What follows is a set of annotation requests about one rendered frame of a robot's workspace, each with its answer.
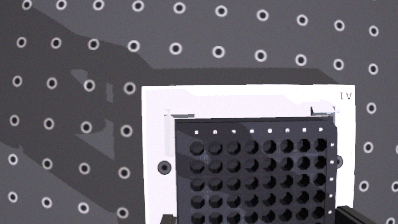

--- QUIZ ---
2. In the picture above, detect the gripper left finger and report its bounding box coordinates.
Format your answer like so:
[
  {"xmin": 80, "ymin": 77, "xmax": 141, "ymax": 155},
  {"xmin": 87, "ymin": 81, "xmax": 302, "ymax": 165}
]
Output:
[{"xmin": 160, "ymin": 214, "xmax": 177, "ymax": 224}]

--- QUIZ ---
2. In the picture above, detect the black well plate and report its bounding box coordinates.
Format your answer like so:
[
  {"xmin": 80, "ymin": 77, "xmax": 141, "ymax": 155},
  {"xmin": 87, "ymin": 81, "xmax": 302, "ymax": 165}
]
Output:
[{"xmin": 174, "ymin": 116, "xmax": 338, "ymax": 224}]

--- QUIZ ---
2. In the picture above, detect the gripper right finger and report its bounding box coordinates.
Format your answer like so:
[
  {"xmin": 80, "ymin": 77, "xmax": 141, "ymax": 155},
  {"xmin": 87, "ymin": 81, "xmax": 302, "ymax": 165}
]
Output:
[{"xmin": 334, "ymin": 205, "xmax": 377, "ymax": 224}]

